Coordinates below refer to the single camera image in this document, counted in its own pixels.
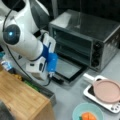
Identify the white and blue gripper body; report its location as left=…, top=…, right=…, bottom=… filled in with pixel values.
left=26, top=33, right=57, bottom=80

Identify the orange carrot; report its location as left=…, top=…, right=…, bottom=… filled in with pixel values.
left=82, top=112, right=97, bottom=120

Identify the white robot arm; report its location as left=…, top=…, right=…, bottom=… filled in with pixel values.
left=0, top=0, right=57, bottom=80

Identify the open grey metal drawer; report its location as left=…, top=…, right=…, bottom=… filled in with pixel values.
left=9, top=68, right=56, bottom=105

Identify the green vegetable in drawer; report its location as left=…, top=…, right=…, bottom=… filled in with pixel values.
left=24, top=80, right=39, bottom=91

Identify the yellow item in drawer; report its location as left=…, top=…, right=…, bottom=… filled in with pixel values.
left=14, top=74, right=22, bottom=81

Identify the wooden drawer cabinet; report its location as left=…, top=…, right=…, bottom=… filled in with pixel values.
left=0, top=70, right=55, bottom=120

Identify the silver toaster oven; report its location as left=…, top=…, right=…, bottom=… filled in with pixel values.
left=49, top=10, right=120, bottom=71

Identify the white induction cooker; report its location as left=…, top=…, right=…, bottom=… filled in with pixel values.
left=82, top=75, right=120, bottom=114

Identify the light blue bowl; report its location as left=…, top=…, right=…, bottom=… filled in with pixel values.
left=72, top=102, right=104, bottom=120

